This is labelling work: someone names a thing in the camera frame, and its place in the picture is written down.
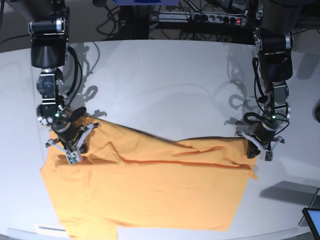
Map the yellow T-shirt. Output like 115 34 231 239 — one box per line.
40 117 257 240

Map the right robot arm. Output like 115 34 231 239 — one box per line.
7 0 99 165

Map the tablet screen on stand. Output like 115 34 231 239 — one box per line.
298 188 320 240

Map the white label strip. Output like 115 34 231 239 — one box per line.
34 224 66 236

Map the dark round object at edge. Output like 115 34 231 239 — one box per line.
312 100 320 123

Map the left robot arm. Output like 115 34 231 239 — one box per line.
239 0 304 162

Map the white power strip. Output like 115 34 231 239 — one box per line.
150 11 242 24

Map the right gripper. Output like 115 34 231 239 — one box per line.
45 121 100 165

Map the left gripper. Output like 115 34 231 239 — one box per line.
236 120 285 162

